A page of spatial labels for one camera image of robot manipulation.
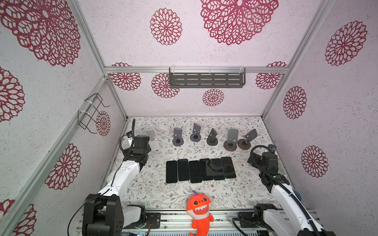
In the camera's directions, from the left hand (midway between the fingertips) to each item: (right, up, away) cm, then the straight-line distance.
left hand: (136, 147), depth 86 cm
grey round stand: (+23, +3, +20) cm, 30 cm away
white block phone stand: (+6, +1, +17) cm, 18 cm away
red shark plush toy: (+35, -27, -15) cm, 47 cm away
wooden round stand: (+68, +1, +15) cm, 70 cm away
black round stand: (+47, +4, +15) cm, 49 cm away
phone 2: (+27, -15, +6) cm, 31 cm away
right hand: (+71, -4, -2) cm, 71 cm away
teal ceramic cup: (+88, -23, -10) cm, 91 cm away
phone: (+20, -16, +5) cm, 26 cm away
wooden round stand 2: (+60, 0, +17) cm, 62 cm away
